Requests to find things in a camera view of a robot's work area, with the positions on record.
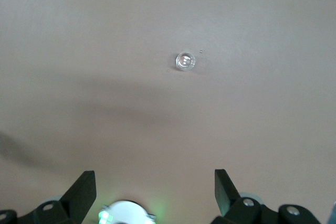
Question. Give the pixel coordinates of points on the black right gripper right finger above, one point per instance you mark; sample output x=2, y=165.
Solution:
x=225, y=195

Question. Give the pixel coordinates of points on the small clear glass cup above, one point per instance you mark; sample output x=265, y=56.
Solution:
x=186, y=61

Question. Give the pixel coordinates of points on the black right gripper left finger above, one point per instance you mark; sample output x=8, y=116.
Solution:
x=76, y=197

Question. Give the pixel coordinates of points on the brown table cover mat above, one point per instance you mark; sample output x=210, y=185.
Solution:
x=78, y=24

